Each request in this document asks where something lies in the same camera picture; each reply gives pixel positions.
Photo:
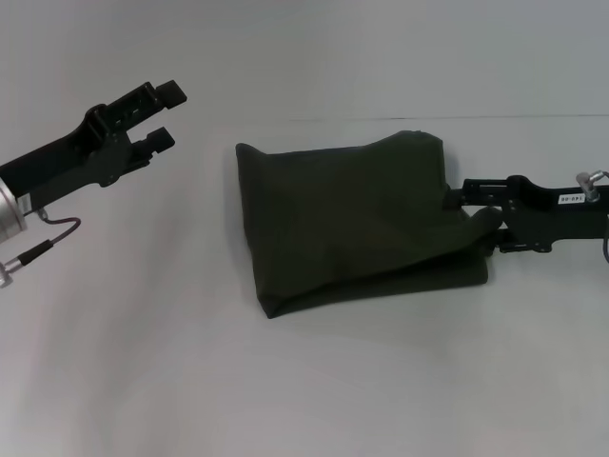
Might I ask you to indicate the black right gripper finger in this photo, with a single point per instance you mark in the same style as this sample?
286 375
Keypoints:
476 194
509 243

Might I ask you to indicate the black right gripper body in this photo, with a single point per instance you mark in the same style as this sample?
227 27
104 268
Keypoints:
552 214

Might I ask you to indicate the dark green FREE! t-shirt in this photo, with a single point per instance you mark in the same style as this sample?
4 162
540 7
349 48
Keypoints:
352 219

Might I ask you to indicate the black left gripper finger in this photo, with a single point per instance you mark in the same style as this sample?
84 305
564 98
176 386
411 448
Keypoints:
147 100
154 142

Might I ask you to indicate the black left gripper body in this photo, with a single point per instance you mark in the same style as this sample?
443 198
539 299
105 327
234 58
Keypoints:
66 157

